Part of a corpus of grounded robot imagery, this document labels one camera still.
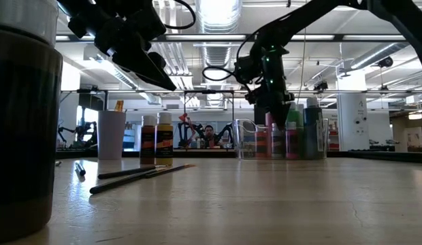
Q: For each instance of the black background robot arm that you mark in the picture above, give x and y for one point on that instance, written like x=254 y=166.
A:
x=226 y=132
x=189 y=131
x=83 y=132

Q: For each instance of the white round pillar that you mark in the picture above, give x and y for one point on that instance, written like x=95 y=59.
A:
x=352 y=119

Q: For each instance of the small brown paint bottle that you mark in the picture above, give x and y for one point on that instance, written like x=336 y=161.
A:
x=148 y=143

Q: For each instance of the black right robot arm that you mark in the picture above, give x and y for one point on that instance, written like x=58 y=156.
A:
x=316 y=17

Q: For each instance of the small red paint bottle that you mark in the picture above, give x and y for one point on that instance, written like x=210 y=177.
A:
x=262 y=144

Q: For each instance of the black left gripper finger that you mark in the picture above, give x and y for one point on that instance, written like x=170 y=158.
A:
x=146 y=71

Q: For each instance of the large teal paint bottle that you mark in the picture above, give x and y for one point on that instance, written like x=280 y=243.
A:
x=312 y=132

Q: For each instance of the large pink paint bottle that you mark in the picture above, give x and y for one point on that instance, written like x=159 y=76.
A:
x=269 y=119

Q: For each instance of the clear plastic bin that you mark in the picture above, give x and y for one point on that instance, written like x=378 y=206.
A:
x=245 y=143

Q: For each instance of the person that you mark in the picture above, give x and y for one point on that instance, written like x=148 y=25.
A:
x=209 y=134

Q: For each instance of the black ceiling spotlight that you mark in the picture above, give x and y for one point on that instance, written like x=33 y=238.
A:
x=320 y=85
x=386 y=62

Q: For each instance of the large white paint bottle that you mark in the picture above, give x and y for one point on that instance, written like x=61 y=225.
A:
x=300 y=107

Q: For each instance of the small yellow paint bottle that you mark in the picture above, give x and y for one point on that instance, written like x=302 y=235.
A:
x=164 y=143

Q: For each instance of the orange paintbrush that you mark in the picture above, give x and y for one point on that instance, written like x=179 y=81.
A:
x=170 y=171
x=119 y=105

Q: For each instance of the white cup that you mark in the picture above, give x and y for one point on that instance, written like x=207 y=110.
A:
x=111 y=136

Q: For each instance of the red storage shelf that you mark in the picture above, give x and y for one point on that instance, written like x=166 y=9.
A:
x=333 y=137

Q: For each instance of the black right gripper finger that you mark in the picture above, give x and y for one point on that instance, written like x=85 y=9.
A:
x=279 y=114

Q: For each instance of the large green paint bottle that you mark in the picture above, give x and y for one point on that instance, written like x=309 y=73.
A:
x=295 y=115

